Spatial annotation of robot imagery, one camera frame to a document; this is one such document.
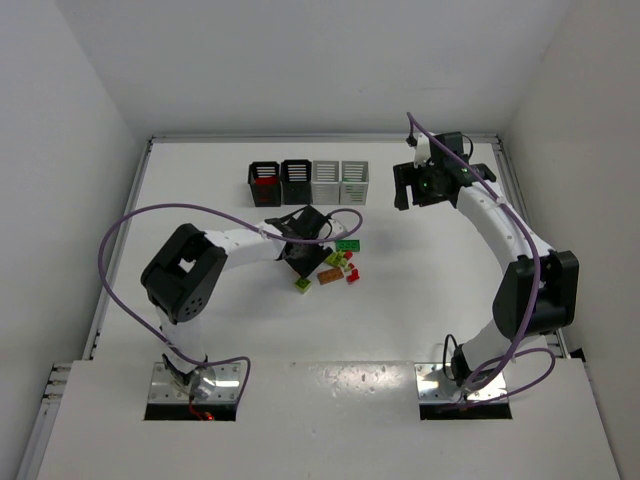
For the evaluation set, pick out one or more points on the white slotted container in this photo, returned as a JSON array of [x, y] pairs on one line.
[[353, 171], [325, 182]]

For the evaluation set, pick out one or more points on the lime lego brick bottom left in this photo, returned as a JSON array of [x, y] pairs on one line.
[[302, 284]]

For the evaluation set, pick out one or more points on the metal base plate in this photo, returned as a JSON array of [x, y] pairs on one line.
[[218, 385], [434, 388]]

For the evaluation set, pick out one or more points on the brown lego brick lower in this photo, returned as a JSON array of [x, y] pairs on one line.
[[330, 275]]

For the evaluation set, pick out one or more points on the green 2x3 lego brick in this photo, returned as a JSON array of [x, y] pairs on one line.
[[352, 245]]

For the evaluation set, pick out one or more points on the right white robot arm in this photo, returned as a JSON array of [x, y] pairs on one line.
[[538, 292]]

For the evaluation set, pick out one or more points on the black slotted container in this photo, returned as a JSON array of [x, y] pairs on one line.
[[296, 181], [264, 196]]

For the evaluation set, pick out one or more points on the red 2x3 lego brick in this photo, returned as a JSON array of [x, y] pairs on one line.
[[271, 181]]

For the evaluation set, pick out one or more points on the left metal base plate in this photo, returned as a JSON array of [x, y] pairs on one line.
[[218, 385]]

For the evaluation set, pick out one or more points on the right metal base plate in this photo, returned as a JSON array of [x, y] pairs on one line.
[[434, 388]]

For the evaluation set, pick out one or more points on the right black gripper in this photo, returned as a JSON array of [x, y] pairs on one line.
[[405, 181]]

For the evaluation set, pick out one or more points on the red small lego brick right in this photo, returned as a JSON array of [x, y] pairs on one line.
[[353, 277]]

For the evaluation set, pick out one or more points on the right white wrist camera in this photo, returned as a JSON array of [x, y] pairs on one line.
[[421, 145]]

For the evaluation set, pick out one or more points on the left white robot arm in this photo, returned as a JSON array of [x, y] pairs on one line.
[[180, 279]]

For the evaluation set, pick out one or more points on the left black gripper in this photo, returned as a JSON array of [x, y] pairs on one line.
[[307, 261]]

